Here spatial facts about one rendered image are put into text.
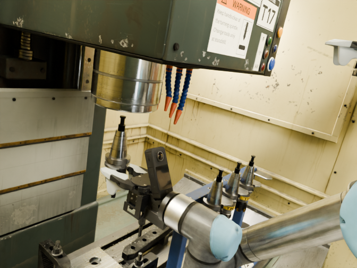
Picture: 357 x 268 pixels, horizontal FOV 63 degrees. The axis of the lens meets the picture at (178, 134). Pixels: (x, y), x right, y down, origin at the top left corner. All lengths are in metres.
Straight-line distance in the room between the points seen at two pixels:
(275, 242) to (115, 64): 0.48
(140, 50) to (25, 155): 0.73
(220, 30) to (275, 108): 1.03
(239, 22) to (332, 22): 0.93
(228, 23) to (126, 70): 0.22
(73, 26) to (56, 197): 0.79
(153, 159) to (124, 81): 0.18
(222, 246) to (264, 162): 1.09
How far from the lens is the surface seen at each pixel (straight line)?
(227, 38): 0.60
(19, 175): 1.15
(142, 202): 0.67
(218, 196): 0.85
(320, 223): 0.60
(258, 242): 0.67
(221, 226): 0.58
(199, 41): 0.52
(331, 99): 1.49
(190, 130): 1.83
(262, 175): 1.21
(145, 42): 0.48
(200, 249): 0.60
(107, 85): 0.63
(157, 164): 0.65
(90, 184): 1.40
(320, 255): 1.63
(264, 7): 0.72
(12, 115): 1.05
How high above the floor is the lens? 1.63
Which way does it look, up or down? 16 degrees down
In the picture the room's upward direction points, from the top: 11 degrees clockwise
